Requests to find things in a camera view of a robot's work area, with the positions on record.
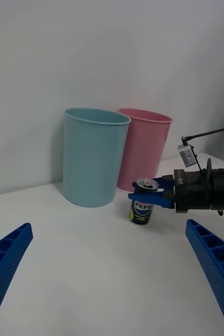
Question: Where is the pink plastic bin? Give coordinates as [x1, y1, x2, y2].
[116, 108, 173, 193]

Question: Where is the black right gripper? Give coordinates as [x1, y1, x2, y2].
[127, 169, 212, 214]

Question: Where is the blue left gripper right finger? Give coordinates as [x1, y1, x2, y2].
[185, 218, 224, 336]

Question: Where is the pale blue plastic bin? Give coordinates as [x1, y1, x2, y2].
[62, 107, 132, 208]

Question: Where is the black and green drink can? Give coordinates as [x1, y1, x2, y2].
[128, 177, 160, 226]

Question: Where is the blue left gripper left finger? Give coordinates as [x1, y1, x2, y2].
[0, 222, 34, 336]

